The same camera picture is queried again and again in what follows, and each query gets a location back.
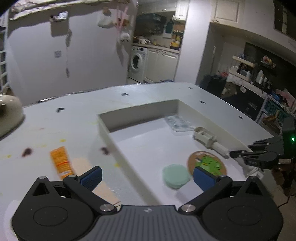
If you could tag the beige wooden block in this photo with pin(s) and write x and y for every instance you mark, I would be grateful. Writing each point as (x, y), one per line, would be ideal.
(94, 181)

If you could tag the white washing machine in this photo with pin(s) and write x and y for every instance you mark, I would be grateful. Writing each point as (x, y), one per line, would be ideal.
(137, 61)

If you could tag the clear plastic blister pack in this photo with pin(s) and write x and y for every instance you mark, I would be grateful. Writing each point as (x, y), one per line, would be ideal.
(178, 124)

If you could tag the white plush sheep toy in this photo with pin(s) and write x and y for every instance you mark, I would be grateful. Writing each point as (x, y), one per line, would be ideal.
(125, 37)

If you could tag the white wall shelf with bottles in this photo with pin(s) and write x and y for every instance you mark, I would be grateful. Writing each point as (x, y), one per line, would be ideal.
(257, 76)

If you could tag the mint green round case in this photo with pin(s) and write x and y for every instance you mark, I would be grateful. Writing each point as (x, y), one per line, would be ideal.
(175, 176)

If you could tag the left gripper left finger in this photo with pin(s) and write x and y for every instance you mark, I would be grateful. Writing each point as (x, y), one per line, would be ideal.
(83, 185)

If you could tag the white perforated metal rack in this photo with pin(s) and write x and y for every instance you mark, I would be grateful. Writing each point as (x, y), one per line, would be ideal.
(272, 113)

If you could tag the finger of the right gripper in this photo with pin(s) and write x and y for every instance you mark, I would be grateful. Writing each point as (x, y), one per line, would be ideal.
(263, 156)
(269, 144)

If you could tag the white shallow cardboard box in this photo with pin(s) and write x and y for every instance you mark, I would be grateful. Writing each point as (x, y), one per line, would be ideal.
(143, 144)

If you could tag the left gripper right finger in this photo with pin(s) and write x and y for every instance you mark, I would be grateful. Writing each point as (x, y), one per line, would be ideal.
(213, 187)

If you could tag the orange cream tube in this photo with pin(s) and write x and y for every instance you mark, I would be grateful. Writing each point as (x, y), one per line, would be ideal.
(61, 162)

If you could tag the cream cat-shaped ceramic pot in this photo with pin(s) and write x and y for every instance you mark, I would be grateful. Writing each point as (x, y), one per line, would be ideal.
(12, 114)

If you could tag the white kitchen cabinets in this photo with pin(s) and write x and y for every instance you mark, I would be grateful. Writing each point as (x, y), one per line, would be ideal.
(160, 65)

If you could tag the white wall socket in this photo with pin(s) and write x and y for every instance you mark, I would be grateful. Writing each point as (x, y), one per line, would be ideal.
(57, 54)

